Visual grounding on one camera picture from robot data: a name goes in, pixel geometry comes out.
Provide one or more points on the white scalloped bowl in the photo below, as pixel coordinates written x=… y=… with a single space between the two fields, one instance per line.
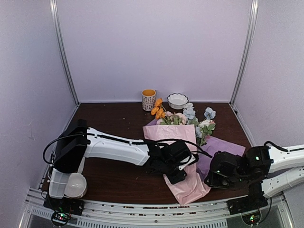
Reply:
x=177 y=101

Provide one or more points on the orange fake flower stem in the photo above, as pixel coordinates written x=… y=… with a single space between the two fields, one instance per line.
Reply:
x=158 y=111

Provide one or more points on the light blue fake flower stem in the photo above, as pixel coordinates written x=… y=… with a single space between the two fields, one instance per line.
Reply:
x=190 y=113

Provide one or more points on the left aluminium frame post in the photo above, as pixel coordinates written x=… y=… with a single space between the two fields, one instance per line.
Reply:
x=63 y=55

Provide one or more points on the aluminium frame post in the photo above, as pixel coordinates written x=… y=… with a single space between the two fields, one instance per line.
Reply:
x=63 y=55
x=246 y=50

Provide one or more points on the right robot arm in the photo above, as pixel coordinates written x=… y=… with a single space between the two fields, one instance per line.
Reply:
x=266 y=170

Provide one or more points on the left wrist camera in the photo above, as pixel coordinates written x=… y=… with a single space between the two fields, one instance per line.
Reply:
x=188 y=161

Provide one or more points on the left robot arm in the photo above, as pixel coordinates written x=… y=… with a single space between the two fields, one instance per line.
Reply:
x=78 y=141

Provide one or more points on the right aluminium frame post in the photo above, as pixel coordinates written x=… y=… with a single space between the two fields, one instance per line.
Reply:
x=246 y=50

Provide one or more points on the pink fake flower stem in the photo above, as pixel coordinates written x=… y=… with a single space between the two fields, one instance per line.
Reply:
x=172 y=119

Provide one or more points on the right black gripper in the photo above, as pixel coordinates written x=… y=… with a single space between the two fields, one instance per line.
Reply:
x=213 y=182

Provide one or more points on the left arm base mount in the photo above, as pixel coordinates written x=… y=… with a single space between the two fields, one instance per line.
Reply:
x=64 y=210

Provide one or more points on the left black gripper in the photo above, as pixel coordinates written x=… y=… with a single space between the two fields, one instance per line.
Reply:
x=175 y=179

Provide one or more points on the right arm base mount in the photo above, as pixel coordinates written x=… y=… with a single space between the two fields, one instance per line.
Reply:
x=249 y=209

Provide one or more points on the pink purple wrapping paper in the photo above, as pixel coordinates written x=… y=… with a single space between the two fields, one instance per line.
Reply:
x=193 y=187

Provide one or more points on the aluminium front rail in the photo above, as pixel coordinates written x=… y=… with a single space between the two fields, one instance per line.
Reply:
x=98 y=214

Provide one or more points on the patterned mug with orange inside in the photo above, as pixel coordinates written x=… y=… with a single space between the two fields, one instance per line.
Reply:
x=148 y=99

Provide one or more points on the white round cup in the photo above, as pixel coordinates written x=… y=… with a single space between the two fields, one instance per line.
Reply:
x=76 y=187

